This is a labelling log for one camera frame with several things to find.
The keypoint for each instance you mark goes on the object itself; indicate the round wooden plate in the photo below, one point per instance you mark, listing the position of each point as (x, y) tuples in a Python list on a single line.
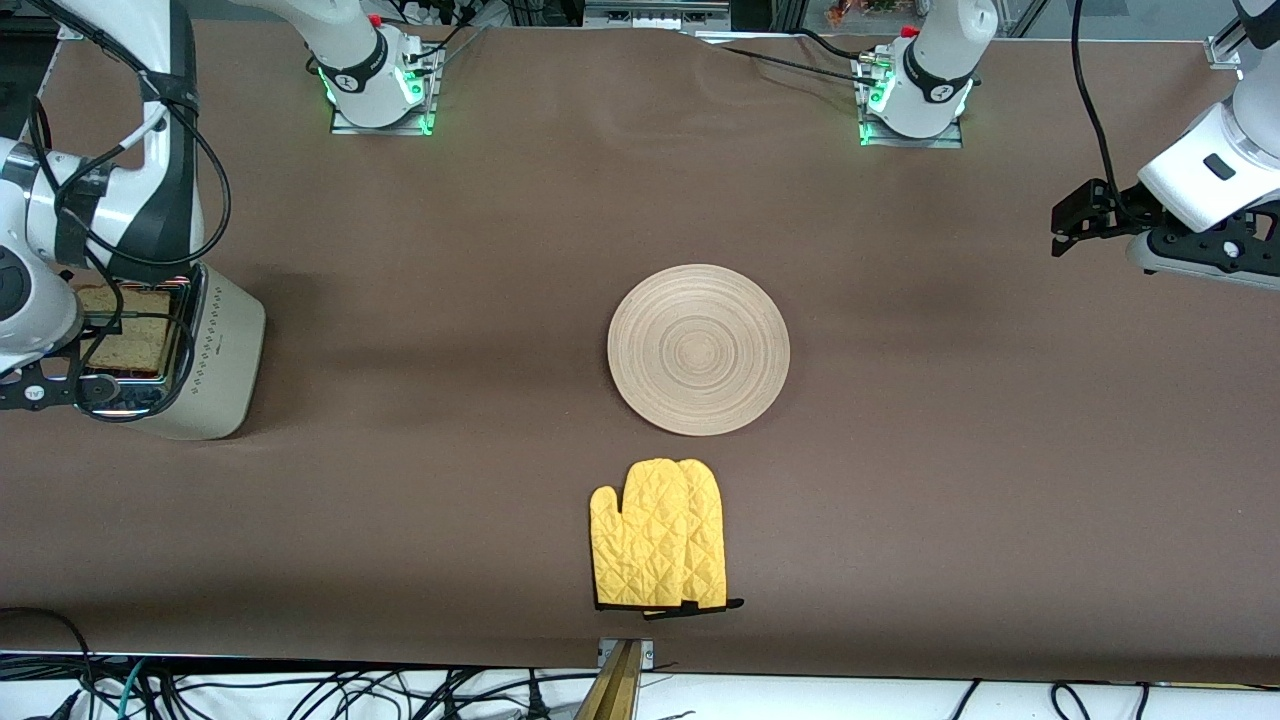
[(700, 350)]

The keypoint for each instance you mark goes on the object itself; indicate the aluminium profile bar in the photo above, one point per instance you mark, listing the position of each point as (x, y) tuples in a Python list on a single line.
[(615, 690)]

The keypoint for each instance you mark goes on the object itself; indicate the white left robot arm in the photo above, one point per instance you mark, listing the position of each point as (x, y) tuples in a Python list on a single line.
[(940, 50)]

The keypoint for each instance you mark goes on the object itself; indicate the yellow quilted oven mitt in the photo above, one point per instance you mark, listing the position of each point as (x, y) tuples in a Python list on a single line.
[(655, 540)]

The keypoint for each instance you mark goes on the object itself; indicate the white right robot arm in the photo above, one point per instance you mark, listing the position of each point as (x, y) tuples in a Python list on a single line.
[(350, 50)]

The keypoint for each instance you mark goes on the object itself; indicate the brown bread slice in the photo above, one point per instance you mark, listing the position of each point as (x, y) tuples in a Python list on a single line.
[(140, 345)]

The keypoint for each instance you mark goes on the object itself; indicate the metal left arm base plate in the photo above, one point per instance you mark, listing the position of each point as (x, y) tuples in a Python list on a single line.
[(920, 142)]

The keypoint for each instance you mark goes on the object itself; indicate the silver corner bracket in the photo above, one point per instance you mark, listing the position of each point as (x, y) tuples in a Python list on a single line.
[(1225, 52)]

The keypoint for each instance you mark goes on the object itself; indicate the brown table cover cloth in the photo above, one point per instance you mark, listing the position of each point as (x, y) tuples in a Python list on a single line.
[(900, 550)]

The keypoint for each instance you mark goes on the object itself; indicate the cream and chrome toaster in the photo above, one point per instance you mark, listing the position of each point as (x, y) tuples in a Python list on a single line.
[(225, 350)]

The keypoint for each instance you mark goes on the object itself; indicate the silver frame rail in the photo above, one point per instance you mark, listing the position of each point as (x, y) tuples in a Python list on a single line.
[(650, 15)]

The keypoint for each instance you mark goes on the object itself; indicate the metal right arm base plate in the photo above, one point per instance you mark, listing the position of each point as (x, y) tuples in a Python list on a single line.
[(380, 129)]

